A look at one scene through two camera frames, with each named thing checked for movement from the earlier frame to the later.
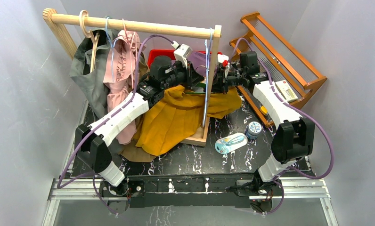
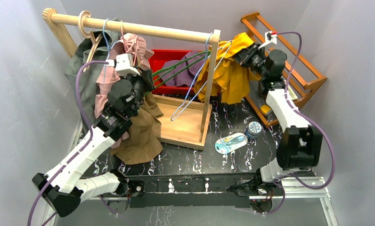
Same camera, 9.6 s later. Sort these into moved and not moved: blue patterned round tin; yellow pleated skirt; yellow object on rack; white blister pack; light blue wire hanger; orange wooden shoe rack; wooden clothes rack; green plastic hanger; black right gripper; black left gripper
Moved: black right gripper; yellow pleated skirt; black left gripper; green plastic hanger; light blue wire hanger
Not moved: orange wooden shoe rack; wooden clothes rack; yellow object on rack; blue patterned round tin; white blister pack
